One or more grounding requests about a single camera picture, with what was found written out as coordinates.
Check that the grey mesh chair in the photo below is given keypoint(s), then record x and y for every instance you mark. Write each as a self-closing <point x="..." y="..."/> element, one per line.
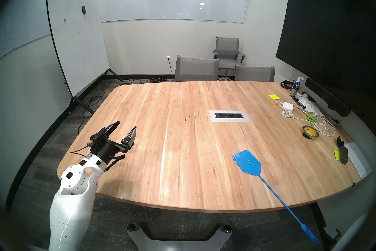
<point x="255" y="74"/>
<point x="196" y="69"/>

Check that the black table leg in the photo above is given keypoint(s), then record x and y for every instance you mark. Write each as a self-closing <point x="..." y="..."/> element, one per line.
<point x="318" y="215"/>

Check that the yellow sticky flag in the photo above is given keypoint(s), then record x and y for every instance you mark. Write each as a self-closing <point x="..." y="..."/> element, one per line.
<point x="336" y="155"/>

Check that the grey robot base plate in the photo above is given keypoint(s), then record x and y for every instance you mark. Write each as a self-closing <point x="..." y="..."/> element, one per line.
<point x="176" y="246"/>

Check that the wall whiteboard with writing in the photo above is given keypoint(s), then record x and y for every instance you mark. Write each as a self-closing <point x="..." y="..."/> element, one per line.
<point x="26" y="18"/>

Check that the red blue marker pack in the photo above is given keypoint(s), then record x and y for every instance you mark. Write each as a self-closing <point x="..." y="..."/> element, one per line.
<point x="301" y="102"/>

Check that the white plastic bag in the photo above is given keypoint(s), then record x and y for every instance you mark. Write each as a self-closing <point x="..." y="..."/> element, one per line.
<point x="310" y="108"/>

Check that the blue plastic fly swatter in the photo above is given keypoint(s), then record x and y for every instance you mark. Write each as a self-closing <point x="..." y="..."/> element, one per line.
<point x="248" y="162"/>

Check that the grey office chair with armrests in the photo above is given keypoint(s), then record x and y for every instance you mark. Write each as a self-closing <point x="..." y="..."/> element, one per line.
<point x="227" y="47"/>

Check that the white power adapter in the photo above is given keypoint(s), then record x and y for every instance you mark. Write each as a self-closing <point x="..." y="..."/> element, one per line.
<point x="288" y="106"/>

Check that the whiteboard cleaner spray bottle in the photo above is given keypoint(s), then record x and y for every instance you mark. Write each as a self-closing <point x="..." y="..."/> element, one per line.
<point x="295" y="88"/>

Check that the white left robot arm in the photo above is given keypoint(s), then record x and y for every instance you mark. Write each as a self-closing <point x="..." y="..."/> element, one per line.
<point x="70" y="209"/>

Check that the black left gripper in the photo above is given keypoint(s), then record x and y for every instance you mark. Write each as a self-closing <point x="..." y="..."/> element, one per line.
<point x="110" y="147"/>

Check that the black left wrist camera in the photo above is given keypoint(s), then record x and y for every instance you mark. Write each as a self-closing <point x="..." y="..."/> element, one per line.
<point x="96" y="137"/>

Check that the black yellow tape roll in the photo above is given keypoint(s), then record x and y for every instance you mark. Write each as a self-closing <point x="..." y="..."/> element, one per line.
<point x="305" y="135"/>

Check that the white mobile whiteboard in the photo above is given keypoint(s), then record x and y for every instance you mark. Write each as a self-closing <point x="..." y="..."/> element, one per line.
<point x="79" y="47"/>

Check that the silver table power outlet box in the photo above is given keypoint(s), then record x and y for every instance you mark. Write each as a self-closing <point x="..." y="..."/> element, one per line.
<point x="229" y="116"/>

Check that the black wall television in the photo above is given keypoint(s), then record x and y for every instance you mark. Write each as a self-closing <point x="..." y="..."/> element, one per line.
<point x="329" y="32"/>

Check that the yellow sticky note pad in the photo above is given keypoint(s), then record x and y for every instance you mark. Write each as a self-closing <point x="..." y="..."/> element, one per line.
<point x="274" y="97"/>

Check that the black video soundbar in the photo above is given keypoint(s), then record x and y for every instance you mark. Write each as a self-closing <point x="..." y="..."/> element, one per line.
<point x="326" y="96"/>

